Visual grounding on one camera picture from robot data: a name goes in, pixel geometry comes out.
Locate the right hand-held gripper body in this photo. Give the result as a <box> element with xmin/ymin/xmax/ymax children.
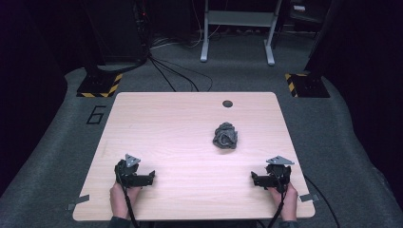
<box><xmin>264</xmin><ymin>155</ymin><xmax>296</xmax><ymax>194</ymax></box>

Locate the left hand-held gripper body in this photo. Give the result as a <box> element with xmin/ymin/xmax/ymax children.
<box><xmin>114</xmin><ymin>153</ymin><xmax>147</xmax><ymax>188</ymax></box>

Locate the grey terry towel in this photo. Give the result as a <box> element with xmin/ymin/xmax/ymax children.
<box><xmin>212</xmin><ymin>122</ymin><xmax>239</xmax><ymax>150</ymax></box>

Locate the person's left hand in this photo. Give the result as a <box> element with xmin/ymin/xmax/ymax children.
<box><xmin>109</xmin><ymin>181</ymin><xmax>143</xmax><ymax>220</ymax></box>

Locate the person's right hand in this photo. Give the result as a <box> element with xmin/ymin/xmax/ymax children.
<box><xmin>268</xmin><ymin>182</ymin><xmax>298</xmax><ymax>222</ymax></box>

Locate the grey tape strip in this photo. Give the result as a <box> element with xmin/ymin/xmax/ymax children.
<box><xmin>66</xmin><ymin>194</ymin><xmax>91</xmax><ymax>212</ymax></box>
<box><xmin>298</xmin><ymin>193</ymin><xmax>320</xmax><ymax>203</ymax></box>

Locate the black equipment cabinet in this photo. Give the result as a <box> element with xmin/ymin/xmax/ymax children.
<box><xmin>80</xmin><ymin>0</ymin><xmax>150</xmax><ymax>66</ymax></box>

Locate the white metal stand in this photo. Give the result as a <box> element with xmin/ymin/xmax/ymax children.
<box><xmin>200</xmin><ymin>0</ymin><xmax>283</xmax><ymax>67</ymax></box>

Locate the left hand-held gripper cable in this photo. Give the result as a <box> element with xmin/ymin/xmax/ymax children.
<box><xmin>115</xmin><ymin>164</ymin><xmax>141</xmax><ymax>228</ymax></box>

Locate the hand-held gripper cable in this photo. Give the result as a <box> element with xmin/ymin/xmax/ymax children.
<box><xmin>115</xmin><ymin>164</ymin><xmax>141</xmax><ymax>228</ymax></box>
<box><xmin>266</xmin><ymin>170</ymin><xmax>288</xmax><ymax>228</ymax></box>

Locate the right hand-held gripper cable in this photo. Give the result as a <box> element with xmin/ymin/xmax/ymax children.
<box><xmin>266</xmin><ymin>170</ymin><xmax>288</xmax><ymax>228</ymax></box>

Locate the black cable beside table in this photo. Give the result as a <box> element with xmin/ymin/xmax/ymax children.
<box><xmin>303</xmin><ymin>174</ymin><xmax>341</xmax><ymax>228</ymax></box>

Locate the black yellow striped base plate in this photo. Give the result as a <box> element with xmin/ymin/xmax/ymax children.
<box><xmin>283</xmin><ymin>72</ymin><xmax>331</xmax><ymax>99</ymax></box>
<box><xmin>76</xmin><ymin>72</ymin><xmax>124</xmax><ymax>99</ymax></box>

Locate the bundle of black floor cables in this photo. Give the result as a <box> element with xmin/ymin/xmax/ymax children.
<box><xmin>147</xmin><ymin>53</ymin><xmax>214</xmax><ymax>93</ymax></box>

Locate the black upright post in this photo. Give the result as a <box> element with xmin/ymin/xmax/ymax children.
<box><xmin>303</xmin><ymin>0</ymin><xmax>353</xmax><ymax>76</ymax></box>

